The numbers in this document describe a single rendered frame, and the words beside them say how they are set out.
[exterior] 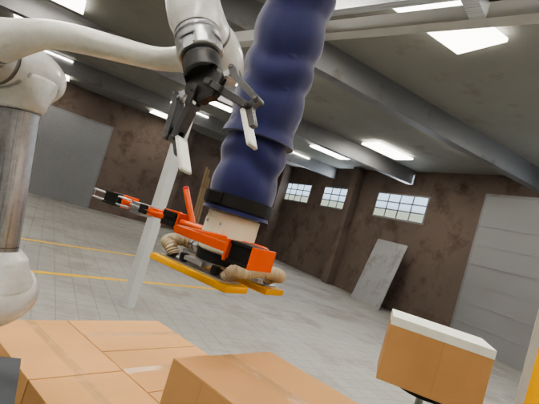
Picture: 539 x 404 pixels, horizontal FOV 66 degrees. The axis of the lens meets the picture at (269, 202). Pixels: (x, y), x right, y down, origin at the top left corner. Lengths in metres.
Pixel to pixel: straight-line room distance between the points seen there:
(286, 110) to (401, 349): 1.92
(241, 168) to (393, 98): 5.68
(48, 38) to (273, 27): 0.64
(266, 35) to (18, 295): 1.02
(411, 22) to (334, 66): 2.71
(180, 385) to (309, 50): 1.02
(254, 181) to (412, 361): 1.89
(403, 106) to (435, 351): 4.74
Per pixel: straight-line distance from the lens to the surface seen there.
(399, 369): 2.86
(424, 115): 7.27
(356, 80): 6.37
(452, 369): 2.87
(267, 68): 1.31
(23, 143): 1.27
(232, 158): 1.27
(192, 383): 1.12
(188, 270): 1.24
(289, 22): 1.37
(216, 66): 0.81
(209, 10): 0.87
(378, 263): 12.00
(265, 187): 1.26
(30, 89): 1.26
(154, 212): 1.58
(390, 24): 3.67
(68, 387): 1.87
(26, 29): 1.09
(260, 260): 0.92
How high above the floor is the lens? 1.36
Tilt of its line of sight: 3 degrees up
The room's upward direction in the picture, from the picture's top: 17 degrees clockwise
